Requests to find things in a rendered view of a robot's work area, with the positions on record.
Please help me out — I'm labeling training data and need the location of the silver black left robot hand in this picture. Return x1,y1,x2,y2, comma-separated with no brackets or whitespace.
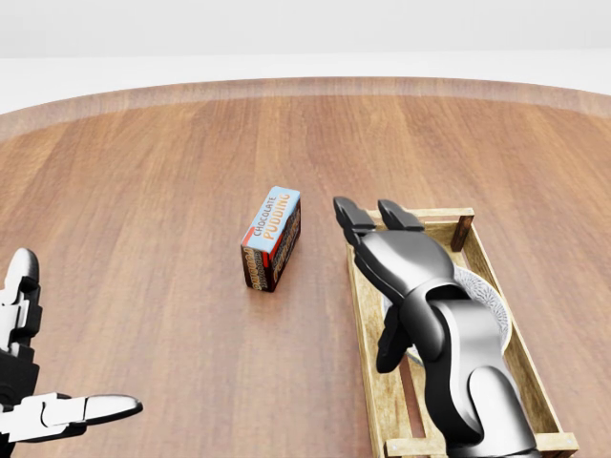
0,247,144,458

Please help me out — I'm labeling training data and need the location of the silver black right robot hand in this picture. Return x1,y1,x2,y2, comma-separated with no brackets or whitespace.
332,196,455,375

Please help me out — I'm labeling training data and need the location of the wooden slat tray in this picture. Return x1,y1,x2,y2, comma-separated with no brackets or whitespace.
344,206,580,458

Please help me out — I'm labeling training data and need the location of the patterned black white bowl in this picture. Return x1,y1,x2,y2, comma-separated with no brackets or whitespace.
381,265,515,369

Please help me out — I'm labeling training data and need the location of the chocolate pudding box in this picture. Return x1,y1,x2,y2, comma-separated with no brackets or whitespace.
240,186,303,294

